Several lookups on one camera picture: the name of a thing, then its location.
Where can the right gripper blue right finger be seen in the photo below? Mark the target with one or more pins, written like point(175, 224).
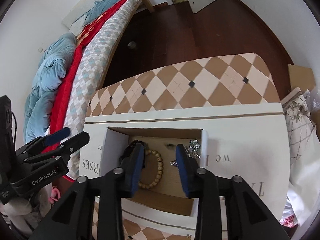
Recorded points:
point(188, 182)

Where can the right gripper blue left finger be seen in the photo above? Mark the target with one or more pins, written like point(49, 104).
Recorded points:
point(133, 167)

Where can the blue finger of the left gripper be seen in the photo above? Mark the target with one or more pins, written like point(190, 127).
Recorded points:
point(56, 137)
point(73, 144)

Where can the white cardboard jewelry box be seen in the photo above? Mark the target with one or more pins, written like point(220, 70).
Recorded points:
point(155, 164)

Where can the red blanket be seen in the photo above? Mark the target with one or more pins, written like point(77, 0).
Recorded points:
point(91, 57)

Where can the black smart band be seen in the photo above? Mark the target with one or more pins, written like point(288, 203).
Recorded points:
point(129, 151)

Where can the pink hanger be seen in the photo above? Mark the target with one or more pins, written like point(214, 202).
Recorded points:
point(55, 195)

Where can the bed with plaid mattress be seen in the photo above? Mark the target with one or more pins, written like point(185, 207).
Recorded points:
point(73, 67)

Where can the light blue duvet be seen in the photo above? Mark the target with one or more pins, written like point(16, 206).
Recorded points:
point(53, 68)

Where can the diamond pattern table cloth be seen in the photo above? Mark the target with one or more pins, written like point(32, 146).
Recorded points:
point(229, 103)

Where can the clear plastic wrap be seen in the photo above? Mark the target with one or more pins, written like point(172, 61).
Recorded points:
point(313, 103)

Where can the flat cardboard piece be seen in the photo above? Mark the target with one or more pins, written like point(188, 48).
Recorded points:
point(301, 77)

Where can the white pillow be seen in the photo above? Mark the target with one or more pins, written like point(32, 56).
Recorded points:
point(86, 11)

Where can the silver chain jewelry pile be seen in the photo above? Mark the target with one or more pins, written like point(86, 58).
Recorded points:
point(191, 152)

